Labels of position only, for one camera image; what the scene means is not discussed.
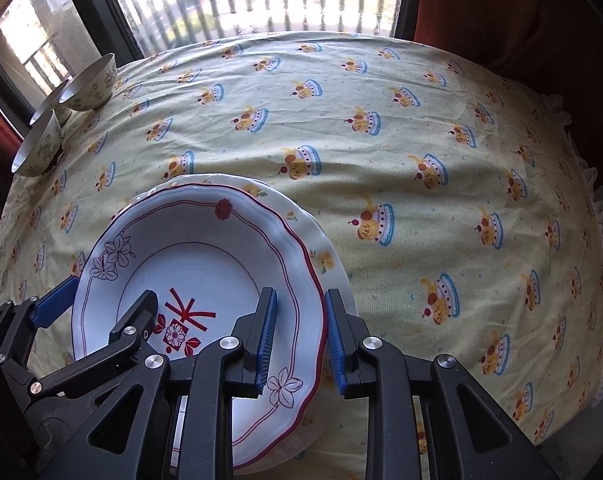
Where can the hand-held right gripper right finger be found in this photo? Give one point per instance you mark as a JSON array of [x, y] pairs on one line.
[[335, 345]]

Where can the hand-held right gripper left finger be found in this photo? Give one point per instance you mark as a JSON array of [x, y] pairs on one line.
[[267, 340]]

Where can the white scalloped yellow-flower plate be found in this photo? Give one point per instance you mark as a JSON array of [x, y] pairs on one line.
[[311, 245]]

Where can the yellow printed tablecloth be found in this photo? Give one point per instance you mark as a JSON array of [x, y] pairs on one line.
[[381, 135]]

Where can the dark window frame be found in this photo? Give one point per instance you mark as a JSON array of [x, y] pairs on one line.
[[106, 5]]

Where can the cream floral bowl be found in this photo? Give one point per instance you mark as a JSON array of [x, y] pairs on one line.
[[88, 85], [38, 145], [48, 102]]

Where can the balcony railing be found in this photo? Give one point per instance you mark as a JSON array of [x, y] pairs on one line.
[[209, 10]]

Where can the white red-rimmed flower plate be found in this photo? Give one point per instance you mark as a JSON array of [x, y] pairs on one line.
[[206, 270]]

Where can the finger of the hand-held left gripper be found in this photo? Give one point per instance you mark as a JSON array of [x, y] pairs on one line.
[[131, 327], [56, 300]]

